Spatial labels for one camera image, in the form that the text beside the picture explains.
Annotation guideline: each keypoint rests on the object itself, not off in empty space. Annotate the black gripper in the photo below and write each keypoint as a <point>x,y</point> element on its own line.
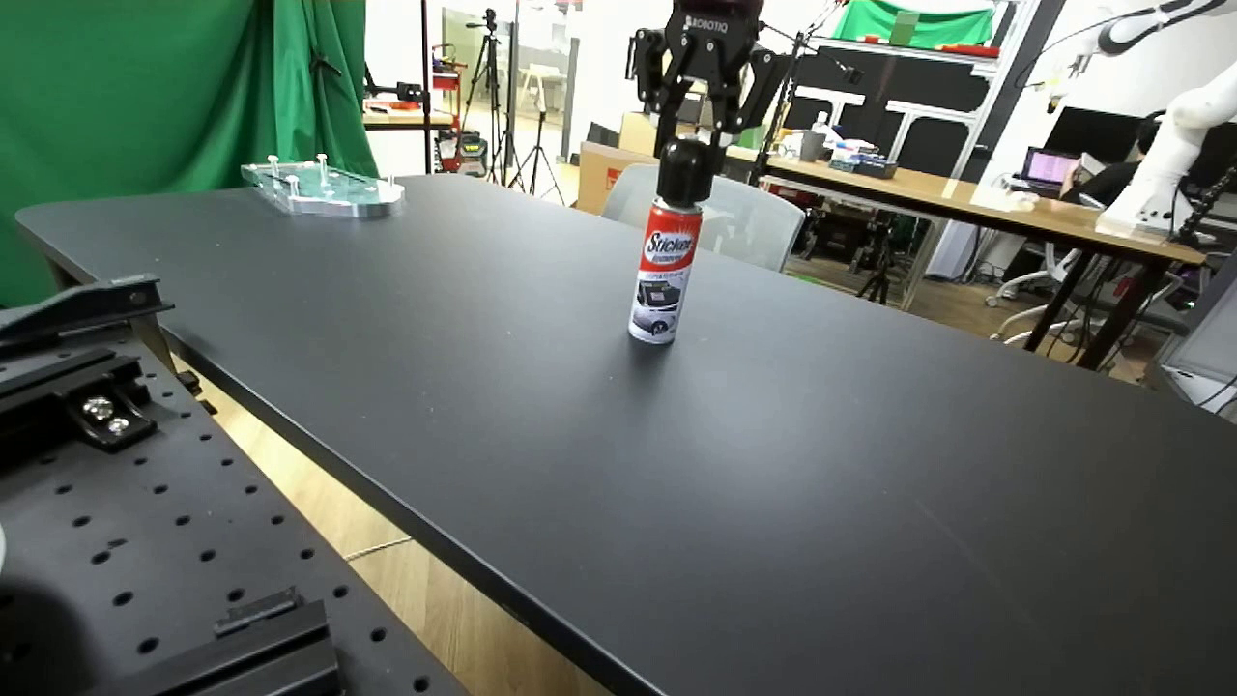
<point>711,31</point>

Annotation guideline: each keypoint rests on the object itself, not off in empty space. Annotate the black plastic cap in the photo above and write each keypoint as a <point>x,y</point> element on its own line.
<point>688,176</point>

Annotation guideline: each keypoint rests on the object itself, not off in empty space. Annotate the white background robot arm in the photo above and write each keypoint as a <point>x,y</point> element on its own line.
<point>1163,159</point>

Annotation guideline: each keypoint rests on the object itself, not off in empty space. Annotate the red white spray can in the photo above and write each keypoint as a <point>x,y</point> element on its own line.
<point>666,272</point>

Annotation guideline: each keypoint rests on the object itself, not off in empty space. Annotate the brown cardboard box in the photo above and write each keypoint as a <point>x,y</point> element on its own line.
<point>604,176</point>

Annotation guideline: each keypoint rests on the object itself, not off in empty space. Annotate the grey office chair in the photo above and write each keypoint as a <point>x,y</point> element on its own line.
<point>754,220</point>

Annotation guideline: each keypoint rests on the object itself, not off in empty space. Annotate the tall light stand tripod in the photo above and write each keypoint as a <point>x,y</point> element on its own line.
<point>540,156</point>

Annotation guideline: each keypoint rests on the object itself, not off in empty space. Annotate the black shelf with panels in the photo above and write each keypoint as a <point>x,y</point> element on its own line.
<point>900,102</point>

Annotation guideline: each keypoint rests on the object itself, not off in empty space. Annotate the green cloth on shelf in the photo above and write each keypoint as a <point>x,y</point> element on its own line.
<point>915,25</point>

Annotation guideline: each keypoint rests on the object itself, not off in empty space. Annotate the small black tripod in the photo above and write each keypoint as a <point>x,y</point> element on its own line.
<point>879,263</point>

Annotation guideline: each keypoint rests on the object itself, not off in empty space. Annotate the long wooden desk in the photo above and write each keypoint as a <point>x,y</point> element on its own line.
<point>980,201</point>

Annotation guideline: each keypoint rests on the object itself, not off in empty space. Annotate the open laptop with pink screen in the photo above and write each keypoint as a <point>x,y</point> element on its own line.
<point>1052,172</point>

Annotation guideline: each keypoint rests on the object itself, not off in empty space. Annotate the clear acrylic plate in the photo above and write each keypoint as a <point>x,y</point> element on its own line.
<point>321,187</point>

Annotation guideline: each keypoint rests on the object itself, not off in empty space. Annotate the green backdrop curtain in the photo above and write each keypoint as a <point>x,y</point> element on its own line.
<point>157,102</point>

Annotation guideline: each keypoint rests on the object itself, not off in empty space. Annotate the black perforated breadboard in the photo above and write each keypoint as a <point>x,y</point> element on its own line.
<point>169,544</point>

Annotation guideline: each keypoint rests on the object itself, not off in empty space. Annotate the black flat clamp bar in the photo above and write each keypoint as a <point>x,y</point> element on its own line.
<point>246,651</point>

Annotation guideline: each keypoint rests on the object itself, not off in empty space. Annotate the camera tripod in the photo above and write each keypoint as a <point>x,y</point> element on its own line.
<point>486,80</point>

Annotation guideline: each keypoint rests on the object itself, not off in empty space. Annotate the black metal mount bracket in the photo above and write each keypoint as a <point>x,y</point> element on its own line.
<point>69,351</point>

